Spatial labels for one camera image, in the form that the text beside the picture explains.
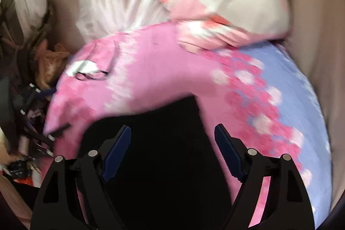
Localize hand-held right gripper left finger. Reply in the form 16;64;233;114
31;125;132;230

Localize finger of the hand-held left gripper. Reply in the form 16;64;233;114
44;124;72;142

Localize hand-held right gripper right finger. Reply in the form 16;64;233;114
214;124;314;230

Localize black pants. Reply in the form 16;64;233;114
78;94;234;230

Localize orange-brown cloth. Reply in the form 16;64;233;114
35;41;73;88

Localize pink and blue floral blanket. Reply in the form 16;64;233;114
43;22;333;230

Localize dark cloth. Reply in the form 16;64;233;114
0;0;54;112

